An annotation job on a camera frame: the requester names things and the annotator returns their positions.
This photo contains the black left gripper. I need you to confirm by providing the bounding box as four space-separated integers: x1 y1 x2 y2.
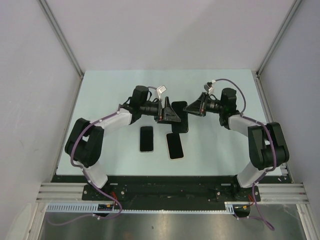
139 97 180 125

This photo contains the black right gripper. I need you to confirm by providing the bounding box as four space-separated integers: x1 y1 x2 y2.
183 92 225 117

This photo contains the teal blue phone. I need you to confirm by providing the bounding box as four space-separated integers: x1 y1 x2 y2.
171 101 189 134

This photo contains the black phone screen up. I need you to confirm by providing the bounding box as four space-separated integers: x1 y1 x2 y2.
139 126 154 152

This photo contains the black phone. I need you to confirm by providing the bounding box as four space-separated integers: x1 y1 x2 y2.
166 133 184 159

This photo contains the clear magsafe phone case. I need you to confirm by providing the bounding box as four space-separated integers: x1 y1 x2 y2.
139 125 155 153

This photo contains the beige phone case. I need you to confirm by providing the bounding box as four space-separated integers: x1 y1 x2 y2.
165 132 185 161

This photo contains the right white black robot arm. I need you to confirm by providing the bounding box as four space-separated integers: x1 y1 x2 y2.
183 88 290 201

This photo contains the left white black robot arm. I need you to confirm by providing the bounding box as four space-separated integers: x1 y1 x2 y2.
64 85 182 200

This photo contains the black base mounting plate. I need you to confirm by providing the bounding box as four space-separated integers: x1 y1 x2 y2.
50 175 281 210

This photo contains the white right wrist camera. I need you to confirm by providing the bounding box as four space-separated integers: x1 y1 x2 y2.
204 80 216 95

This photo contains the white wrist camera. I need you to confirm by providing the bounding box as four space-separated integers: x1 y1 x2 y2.
156 85 167 100
204 80 216 95

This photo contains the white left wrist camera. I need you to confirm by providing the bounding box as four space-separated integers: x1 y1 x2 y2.
156 85 167 100

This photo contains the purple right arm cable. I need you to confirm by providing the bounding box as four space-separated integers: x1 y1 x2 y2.
214 78 280 230

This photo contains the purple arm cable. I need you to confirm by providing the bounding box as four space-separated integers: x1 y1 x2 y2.
214 78 280 230
69 86 157 211

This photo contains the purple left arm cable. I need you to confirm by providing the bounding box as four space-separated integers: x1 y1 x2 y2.
69 86 157 211

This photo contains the aluminium frame rail front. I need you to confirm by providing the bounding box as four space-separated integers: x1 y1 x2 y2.
258 183 309 205

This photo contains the aluminium frame rail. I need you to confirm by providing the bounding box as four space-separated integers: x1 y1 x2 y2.
258 183 309 205
36 182 86 203

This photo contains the white slotted cable duct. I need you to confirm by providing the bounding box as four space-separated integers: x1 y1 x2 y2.
45 202 251 215

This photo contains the right aluminium corner post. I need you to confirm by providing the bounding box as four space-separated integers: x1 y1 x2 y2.
255 0 304 78

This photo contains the aluminium corner post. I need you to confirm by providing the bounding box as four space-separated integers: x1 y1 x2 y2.
255 0 304 78
37 0 84 80

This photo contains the aluminium frame rail left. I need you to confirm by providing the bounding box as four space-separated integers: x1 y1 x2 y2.
36 182 86 203

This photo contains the left aluminium corner post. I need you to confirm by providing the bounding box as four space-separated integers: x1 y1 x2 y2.
37 0 84 80

